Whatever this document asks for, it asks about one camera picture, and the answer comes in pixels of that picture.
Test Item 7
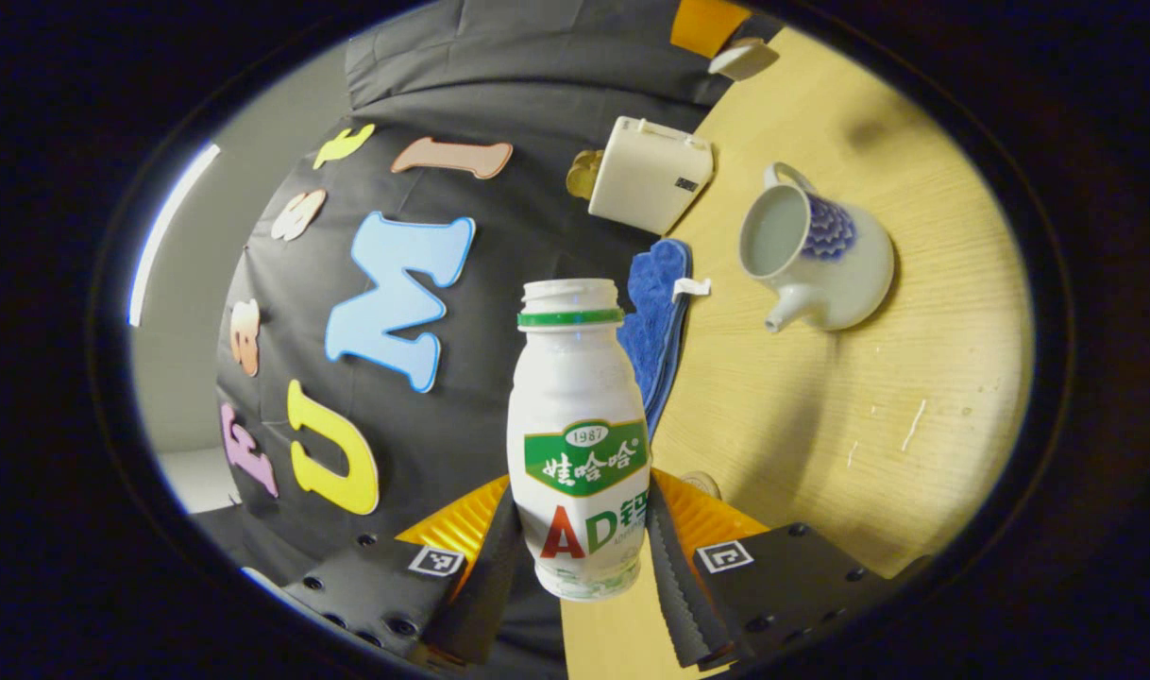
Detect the brown bread slice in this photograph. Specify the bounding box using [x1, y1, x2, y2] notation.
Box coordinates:
[566, 148, 606, 201]

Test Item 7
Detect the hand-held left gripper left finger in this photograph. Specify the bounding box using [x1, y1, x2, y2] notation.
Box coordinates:
[282, 472, 524, 668]

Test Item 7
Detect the white blue-flowered teacup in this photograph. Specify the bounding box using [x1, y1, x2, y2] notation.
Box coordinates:
[737, 161, 897, 334]

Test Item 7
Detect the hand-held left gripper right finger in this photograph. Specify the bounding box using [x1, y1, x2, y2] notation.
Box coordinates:
[645, 467, 935, 673]

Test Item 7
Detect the white teacup lid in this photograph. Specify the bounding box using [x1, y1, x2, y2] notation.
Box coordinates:
[707, 38, 781, 82]

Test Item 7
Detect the blue microfibre cloth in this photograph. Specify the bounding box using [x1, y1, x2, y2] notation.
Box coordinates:
[616, 238, 713, 440]

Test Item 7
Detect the black backdrop cloth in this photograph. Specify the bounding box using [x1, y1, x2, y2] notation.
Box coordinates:
[193, 0, 786, 676]

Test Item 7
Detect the white plastic water bottle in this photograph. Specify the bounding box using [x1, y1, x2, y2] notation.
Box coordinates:
[506, 278, 653, 603]

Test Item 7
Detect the white toaster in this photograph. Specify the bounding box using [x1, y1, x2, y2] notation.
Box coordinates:
[588, 115, 716, 237]

